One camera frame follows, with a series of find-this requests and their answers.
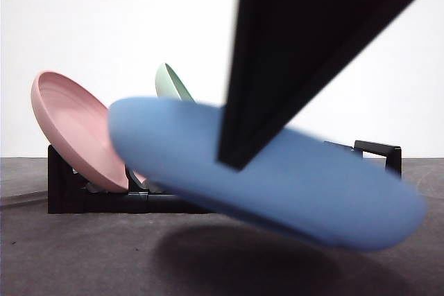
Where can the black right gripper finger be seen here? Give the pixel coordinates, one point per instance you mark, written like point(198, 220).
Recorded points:
point(295, 50)

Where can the green plate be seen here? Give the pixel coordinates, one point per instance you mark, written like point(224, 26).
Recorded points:
point(170, 84)

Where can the blue plate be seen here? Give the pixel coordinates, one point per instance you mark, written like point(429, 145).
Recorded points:
point(312, 202)

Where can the pink plate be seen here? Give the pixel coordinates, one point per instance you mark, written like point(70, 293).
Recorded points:
point(76, 126)

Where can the black plate rack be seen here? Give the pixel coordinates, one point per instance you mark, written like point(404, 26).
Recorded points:
point(62, 199)

